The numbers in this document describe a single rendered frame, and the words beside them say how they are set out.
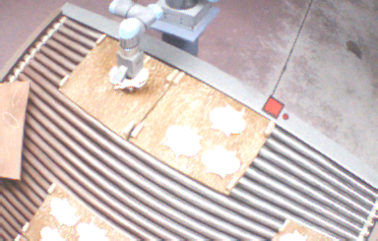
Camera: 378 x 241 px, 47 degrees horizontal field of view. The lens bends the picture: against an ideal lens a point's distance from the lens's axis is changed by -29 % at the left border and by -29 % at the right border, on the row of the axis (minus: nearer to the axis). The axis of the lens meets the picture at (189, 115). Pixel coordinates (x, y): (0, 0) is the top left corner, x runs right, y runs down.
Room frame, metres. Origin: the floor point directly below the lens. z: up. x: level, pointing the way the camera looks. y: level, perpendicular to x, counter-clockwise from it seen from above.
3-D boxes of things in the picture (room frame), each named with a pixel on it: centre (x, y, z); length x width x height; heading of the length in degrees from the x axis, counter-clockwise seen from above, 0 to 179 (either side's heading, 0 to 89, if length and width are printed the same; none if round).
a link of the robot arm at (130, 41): (1.30, 0.22, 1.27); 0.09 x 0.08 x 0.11; 146
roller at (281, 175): (1.14, -0.05, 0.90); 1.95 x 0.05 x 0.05; 59
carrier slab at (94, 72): (1.33, 0.30, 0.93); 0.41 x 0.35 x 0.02; 58
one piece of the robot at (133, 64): (1.28, 0.24, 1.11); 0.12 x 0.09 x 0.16; 148
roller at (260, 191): (1.05, 0.00, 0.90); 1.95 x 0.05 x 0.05; 59
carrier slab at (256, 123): (1.11, -0.06, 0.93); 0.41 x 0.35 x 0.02; 60
